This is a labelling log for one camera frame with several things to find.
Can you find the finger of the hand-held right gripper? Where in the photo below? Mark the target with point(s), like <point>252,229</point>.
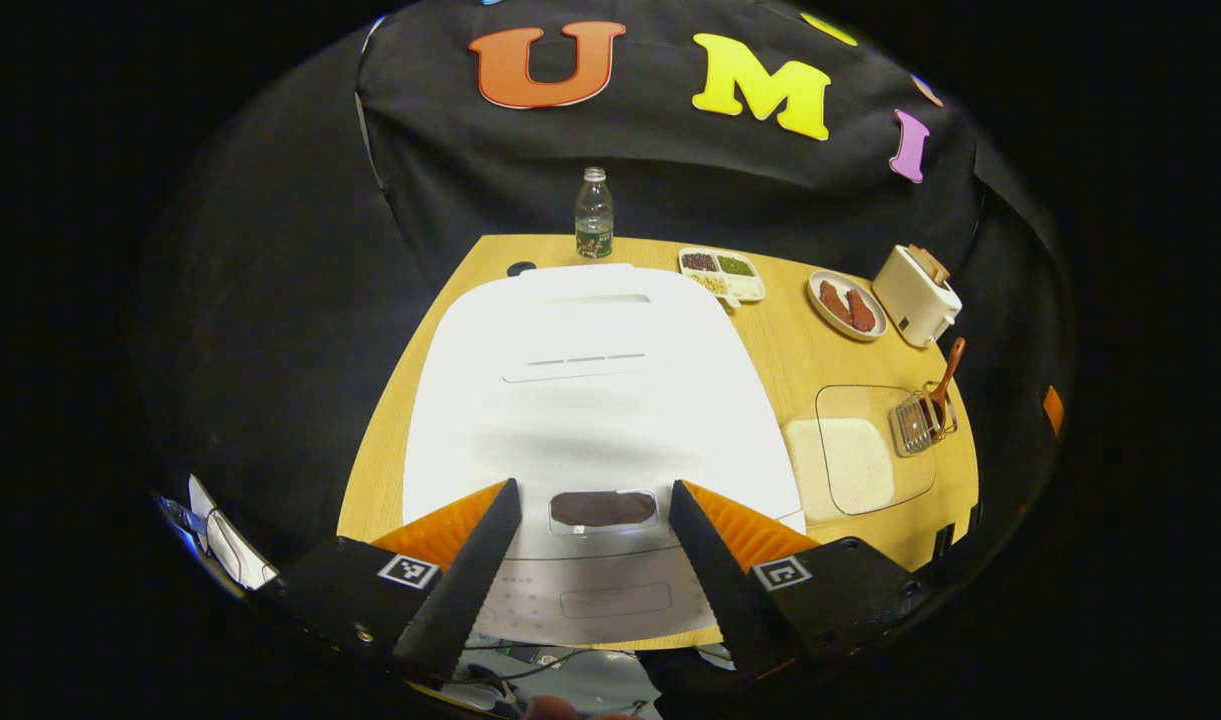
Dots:
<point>1053,409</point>

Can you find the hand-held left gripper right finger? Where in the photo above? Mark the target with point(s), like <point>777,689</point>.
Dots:
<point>720,590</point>

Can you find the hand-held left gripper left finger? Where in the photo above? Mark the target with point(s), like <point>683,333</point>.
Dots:
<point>465,590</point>

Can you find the brown wooden spoon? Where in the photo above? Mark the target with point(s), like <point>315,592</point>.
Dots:
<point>950,375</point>

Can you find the white rice cooker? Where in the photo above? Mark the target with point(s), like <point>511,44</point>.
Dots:
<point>590,420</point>

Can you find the white toaster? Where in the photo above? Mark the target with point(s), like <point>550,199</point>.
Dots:
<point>910,305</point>

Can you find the toast slice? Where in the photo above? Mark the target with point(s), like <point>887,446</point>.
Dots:
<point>940,265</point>
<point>923,265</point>

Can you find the brown meat piece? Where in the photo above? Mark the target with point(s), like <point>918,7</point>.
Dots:
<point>861,312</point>
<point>834,302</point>

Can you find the white sheet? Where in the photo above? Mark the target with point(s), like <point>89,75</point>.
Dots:
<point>235,545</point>

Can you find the round white plate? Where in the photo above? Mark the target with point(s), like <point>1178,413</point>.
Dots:
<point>820,310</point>

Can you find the divided dish of beans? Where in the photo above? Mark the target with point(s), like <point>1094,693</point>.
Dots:
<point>720,270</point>

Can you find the black round table grommet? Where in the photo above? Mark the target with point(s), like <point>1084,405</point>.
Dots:
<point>521,269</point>

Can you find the clear plastic water bottle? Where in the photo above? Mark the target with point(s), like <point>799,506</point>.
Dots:
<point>594,220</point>

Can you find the black backdrop cloth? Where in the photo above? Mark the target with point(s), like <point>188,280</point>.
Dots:
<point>670,180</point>

